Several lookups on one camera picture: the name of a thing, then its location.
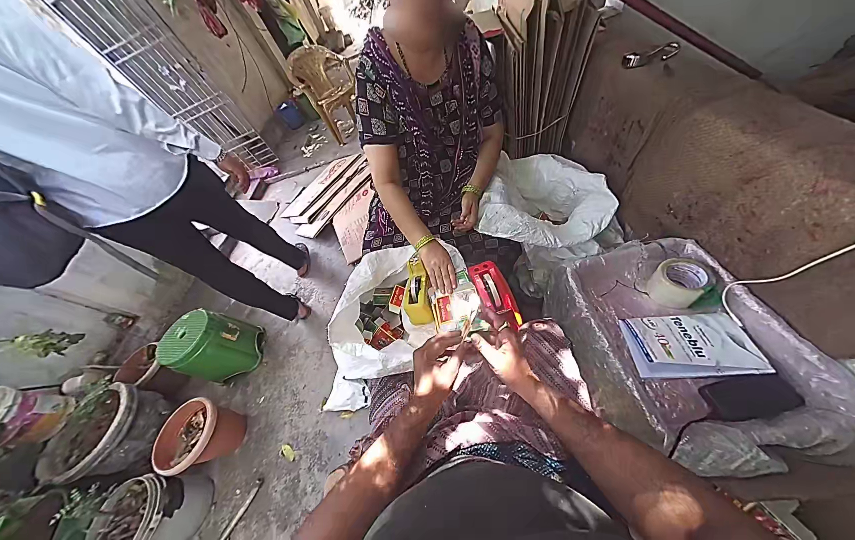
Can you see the person's body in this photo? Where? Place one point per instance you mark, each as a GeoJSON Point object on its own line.
{"type": "Point", "coordinates": [495, 502]}

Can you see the shiny metal tool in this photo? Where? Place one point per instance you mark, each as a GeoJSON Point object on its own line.
{"type": "Point", "coordinates": [636, 60]}

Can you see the thin wooden stick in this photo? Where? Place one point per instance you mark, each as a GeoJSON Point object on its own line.
{"type": "Point", "coordinates": [241, 508]}

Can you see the person's left forearm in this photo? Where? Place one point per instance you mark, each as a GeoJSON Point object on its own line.
{"type": "Point", "coordinates": [390, 450]}

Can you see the yellow fallen leaf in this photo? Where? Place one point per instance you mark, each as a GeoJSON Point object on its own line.
{"type": "Point", "coordinates": [288, 452]}

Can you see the blue bucket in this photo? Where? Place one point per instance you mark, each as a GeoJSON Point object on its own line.
{"type": "Point", "coordinates": [291, 115]}

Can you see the white metal gate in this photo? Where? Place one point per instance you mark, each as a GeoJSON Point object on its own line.
{"type": "Point", "coordinates": [149, 67]}

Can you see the clear-wrapped pack of boxes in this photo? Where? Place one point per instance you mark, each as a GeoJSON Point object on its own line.
{"type": "Point", "coordinates": [454, 307]}

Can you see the person's right fingers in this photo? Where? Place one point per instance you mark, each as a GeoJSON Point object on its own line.
{"type": "Point", "coordinates": [504, 330]}

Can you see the pile of flattened cartons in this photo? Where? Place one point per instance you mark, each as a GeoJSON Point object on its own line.
{"type": "Point", "coordinates": [341, 196]}

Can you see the white woven sack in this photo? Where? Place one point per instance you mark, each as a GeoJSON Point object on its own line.
{"type": "Point", "coordinates": [356, 356]}
{"type": "Point", "coordinates": [517, 202]}

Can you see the brown fabric cover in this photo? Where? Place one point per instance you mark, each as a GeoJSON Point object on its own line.
{"type": "Point", "coordinates": [727, 165]}

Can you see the person's right forearm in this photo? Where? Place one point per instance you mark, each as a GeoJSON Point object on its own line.
{"type": "Point", "coordinates": [607, 457]}

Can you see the white rimmed planter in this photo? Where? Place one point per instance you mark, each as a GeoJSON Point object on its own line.
{"type": "Point", "coordinates": [149, 510]}

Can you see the green leafy plant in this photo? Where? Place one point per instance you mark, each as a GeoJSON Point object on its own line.
{"type": "Point", "coordinates": [47, 343]}

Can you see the person's legs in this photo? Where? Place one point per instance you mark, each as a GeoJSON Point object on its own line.
{"type": "Point", "coordinates": [472, 405]}

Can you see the clear packing tape roll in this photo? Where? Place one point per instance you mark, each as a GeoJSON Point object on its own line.
{"type": "Point", "coordinates": [669, 289]}

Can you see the yellow-green bangles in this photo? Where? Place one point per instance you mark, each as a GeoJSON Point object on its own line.
{"type": "Point", "coordinates": [472, 190]}
{"type": "Point", "coordinates": [424, 241]}

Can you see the person's right thumb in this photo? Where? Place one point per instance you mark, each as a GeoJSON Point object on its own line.
{"type": "Point", "coordinates": [483, 346]}

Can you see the plastic-wrapped table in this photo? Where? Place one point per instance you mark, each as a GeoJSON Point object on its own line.
{"type": "Point", "coordinates": [607, 330]}

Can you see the small thin cardboard piece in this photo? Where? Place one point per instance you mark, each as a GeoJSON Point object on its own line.
{"type": "Point", "coordinates": [466, 330]}

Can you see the round brown flower pot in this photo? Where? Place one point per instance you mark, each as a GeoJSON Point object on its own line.
{"type": "Point", "coordinates": [138, 367]}

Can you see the person's right hand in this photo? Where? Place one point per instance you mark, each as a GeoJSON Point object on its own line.
{"type": "Point", "coordinates": [508, 360]}

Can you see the stack of cardboard sheets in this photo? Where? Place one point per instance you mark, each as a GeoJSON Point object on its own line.
{"type": "Point", "coordinates": [540, 82]}

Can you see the pile of small boxes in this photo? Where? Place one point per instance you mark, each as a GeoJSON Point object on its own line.
{"type": "Point", "coordinates": [382, 319]}

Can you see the white paint bucket planter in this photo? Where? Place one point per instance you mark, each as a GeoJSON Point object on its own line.
{"type": "Point", "coordinates": [14, 409]}

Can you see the large grey flower pot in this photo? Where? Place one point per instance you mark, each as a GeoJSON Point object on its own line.
{"type": "Point", "coordinates": [129, 427]}

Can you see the red tape dispenser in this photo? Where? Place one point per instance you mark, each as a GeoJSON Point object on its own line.
{"type": "Point", "coordinates": [493, 289]}

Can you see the tan plastic chair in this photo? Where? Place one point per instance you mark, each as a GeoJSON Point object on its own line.
{"type": "Point", "coordinates": [317, 73]}

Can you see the dark shoulder bag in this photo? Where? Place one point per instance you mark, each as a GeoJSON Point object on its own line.
{"type": "Point", "coordinates": [7, 225]}

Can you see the green plastic stool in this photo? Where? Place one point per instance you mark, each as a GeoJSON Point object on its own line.
{"type": "Point", "coordinates": [206, 345]}

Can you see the dark red pipe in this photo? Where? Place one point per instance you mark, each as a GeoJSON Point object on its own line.
{"type": "Point", "coordinates": [690, 36]}

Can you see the person's left fingers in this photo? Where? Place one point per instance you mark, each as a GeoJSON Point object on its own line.
{"type": "Point", "coordinates": [440, 345]}

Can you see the orange plastic flower pot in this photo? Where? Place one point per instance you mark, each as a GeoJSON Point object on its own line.
{"type": "Point", "coordinates": [224, 435]}

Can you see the white printed booklet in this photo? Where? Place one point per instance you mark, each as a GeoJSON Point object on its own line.
{"type": "Point", "coordinates": [697, 349]}

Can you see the person's left hand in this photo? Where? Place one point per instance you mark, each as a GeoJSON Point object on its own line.
{"type": "Point", "coordinates": [436, 371]}

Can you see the yellow tape dispenser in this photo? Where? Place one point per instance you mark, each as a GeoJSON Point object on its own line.
{"type": "Point", "coordinates": [417, 300]}

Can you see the black pouch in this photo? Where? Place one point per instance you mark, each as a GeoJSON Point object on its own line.
{"type": "Point", "coordinates": [750, 397]}

